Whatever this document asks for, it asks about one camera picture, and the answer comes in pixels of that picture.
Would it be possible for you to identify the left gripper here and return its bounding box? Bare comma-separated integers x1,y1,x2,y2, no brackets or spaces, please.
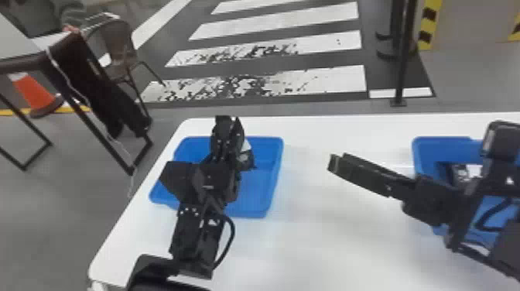
190,115,256,209

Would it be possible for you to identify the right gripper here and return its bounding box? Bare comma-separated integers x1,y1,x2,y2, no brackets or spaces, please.
327,152,474,228

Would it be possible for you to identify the blue tray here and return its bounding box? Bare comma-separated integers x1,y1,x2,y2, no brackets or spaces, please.
148,135,285,220
411,136,520,250

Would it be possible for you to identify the black part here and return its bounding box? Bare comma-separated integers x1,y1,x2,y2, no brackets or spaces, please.
447,162,484,186

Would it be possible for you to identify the black cloth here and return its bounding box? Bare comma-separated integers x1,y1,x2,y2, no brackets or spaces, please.
47,31,154,140

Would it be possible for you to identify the brown chair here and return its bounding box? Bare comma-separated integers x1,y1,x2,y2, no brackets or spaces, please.
83,12,166,120

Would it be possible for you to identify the orange cone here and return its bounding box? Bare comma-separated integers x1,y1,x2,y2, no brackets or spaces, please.
8,72,59,111

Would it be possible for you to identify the black side table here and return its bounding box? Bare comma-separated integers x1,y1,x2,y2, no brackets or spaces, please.
0,12,155,176

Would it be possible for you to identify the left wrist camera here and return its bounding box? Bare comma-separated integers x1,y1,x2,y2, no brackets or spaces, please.
159,160,197,201

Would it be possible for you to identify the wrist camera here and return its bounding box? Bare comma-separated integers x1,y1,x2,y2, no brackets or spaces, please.
159,160,197,201
481,120,520,164

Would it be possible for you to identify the black cable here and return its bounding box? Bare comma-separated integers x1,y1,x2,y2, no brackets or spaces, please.
210,212,237,270

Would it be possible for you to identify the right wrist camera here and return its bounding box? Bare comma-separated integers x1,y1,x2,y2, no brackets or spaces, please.
481,120,520,164

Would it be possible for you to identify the yellow black striped post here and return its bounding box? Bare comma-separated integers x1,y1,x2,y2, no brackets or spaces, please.
417,0,443,52
507,12,520,43

